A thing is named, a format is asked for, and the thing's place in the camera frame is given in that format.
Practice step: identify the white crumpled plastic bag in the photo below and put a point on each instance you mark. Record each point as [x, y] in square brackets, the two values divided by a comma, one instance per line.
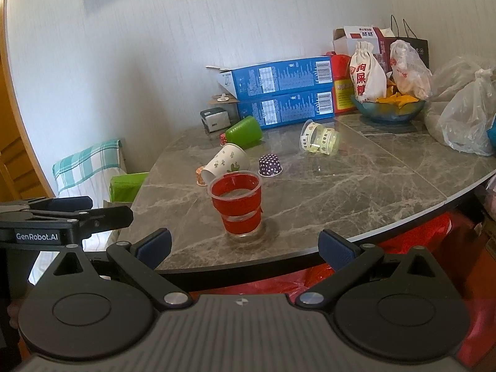
[467, 120]

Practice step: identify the purple dotted small paper cup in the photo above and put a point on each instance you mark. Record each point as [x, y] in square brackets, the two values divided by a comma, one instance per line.
[270, 164]

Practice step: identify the white plastic bag red print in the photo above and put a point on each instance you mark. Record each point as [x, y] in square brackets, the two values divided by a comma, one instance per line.
[410, 69]

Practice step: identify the blue glass bowl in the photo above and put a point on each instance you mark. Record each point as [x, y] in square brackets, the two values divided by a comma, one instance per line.
[387, 112]

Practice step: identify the chair with checked cushion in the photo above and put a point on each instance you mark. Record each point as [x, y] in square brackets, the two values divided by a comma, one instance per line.
[83, 164]

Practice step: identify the black paper carrier bag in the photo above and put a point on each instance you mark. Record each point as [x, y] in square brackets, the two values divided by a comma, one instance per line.
[420, 48]

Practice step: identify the orange small paper cup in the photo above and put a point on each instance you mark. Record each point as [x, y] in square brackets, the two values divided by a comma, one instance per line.
[200, 176]

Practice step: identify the small white and black device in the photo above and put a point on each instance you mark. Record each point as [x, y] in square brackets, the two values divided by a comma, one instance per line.
[215, 119]

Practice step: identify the clear cup with lettered band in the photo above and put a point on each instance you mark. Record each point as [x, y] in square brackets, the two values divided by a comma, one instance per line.
[321, 137]

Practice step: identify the red packet with yellow label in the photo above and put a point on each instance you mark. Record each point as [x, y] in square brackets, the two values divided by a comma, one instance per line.
[342, 85]

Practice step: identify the blue cardboard box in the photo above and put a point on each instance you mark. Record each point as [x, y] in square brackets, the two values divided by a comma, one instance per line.
[286, 109]
[279, 77]

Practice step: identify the red small paper cup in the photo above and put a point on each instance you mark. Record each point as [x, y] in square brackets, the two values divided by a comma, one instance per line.
[223, 139]

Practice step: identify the brown cardboard box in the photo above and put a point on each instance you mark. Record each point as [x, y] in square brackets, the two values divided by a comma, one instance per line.
[228, 107]

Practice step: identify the white floral paper cup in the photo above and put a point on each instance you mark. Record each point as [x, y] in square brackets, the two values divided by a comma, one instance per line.
[226, 162]

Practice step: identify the translucent plastic bag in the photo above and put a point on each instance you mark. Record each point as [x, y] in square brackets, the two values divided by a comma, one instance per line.
[453, 75]

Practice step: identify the green bag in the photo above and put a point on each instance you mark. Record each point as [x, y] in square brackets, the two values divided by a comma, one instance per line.
[126, 186]

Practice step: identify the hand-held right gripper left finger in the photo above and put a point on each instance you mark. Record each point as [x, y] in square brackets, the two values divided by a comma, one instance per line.
[155, 247]

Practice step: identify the clear cup with red bands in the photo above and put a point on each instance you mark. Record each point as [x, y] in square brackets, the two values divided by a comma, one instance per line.
[236, 203]

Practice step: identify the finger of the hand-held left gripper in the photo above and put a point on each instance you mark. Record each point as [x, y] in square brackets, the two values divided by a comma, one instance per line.
[108, 217]
[71, 203]

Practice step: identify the yellow snack pieces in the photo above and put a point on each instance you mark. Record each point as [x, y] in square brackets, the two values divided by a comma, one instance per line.
[399, 100]

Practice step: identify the green plastic cup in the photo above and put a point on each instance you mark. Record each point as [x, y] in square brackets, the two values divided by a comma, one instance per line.
[244, 131]

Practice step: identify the red and white carton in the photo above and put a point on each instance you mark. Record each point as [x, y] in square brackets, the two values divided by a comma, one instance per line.
[358, 35]

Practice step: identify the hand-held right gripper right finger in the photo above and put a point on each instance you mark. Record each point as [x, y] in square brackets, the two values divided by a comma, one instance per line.
[334, 248]

